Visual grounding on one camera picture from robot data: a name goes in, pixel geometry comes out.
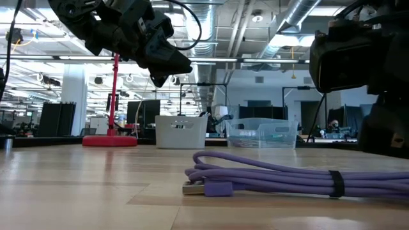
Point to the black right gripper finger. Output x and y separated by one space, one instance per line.
386 127

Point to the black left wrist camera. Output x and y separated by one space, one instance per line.
159 22

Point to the background black robot arm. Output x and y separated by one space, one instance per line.
206 123

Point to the ribbed silver ventilation duct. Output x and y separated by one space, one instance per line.
209 19

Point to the long ceiling light strip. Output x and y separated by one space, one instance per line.
223 59

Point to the smooth silver ventilation duct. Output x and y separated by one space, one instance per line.
300 12

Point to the dark screen panel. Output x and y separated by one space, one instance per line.
262 111

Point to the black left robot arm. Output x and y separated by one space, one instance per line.
83 19

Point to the black partition panel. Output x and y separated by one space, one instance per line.
56 119

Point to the person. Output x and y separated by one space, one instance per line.
334 124

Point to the white lampshade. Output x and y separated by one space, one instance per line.
221 111

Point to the white plastic bin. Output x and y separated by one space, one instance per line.
169 139

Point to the clear plastic bin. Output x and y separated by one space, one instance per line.
255 127

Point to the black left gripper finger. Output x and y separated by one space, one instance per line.
159 81
166 60

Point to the red desk lamp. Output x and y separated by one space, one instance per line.
110 141

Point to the white round column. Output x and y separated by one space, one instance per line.
73 92

